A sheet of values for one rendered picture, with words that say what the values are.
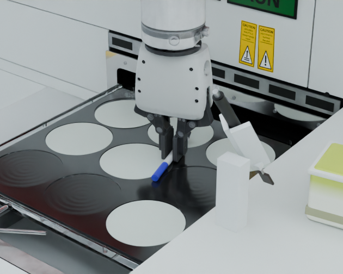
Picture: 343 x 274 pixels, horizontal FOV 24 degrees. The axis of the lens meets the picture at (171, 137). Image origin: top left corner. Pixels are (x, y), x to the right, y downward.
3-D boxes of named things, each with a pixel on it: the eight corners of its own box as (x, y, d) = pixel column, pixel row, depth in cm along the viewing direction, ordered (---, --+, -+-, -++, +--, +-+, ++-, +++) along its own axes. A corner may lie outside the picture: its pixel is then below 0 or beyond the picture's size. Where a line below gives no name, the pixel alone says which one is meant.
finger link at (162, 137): (174, 109, 111) (173, 150, 114) (153, 105, 112) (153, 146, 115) (165, 119, 109) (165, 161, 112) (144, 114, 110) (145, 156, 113)
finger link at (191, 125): (202, 113, 110) (201, 155, 113) (180, 110, 111) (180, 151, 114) (194, 124, 107) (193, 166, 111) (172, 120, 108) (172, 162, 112)
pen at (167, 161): (187, 129, 118) (151, 174, 107) (193, 130, 118) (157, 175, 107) (187, 134, 119) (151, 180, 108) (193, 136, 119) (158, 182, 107)
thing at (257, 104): (113, 96, 143) (111, 47, 138) (334, 174, 119) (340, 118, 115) (106, 99, 141) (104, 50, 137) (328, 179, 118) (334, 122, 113)
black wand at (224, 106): (218, 98, 76) (224, 87, 76) (206, 94, 76) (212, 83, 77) (271, 188, 92) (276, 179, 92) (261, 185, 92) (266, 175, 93)
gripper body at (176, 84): (219, 31, 106) (216, 106, 111) (148, 20, 109) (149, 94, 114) (200, 51, 99) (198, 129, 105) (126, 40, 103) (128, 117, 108)
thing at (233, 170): (239, 199, 92) (244, 96, 85) (268, 211, 90) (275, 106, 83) (209, 224, 87) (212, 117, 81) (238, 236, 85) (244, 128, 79)
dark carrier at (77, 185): (122, 91, 134) (122, 87, 133) (301, 153, 115) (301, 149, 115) (-41, 175, 110) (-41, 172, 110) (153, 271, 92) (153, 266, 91)
